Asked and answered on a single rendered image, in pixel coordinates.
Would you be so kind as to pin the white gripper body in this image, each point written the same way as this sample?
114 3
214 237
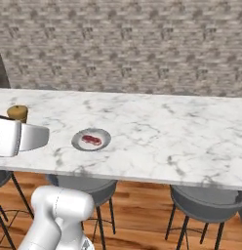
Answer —
33 137

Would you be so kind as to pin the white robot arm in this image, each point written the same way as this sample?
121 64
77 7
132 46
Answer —
58 208

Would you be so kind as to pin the grey round plate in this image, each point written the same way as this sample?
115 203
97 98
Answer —
78 145

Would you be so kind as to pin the red raw steak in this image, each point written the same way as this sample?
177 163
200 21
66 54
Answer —
91 140

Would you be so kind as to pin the dark grey cabinet side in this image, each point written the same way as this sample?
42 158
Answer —
0 73

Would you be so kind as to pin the ochre round jar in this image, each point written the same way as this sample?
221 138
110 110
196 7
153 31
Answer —
17 112

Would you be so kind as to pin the grey stool with black legs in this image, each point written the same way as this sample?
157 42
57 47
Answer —
2 178
93 189
204 203

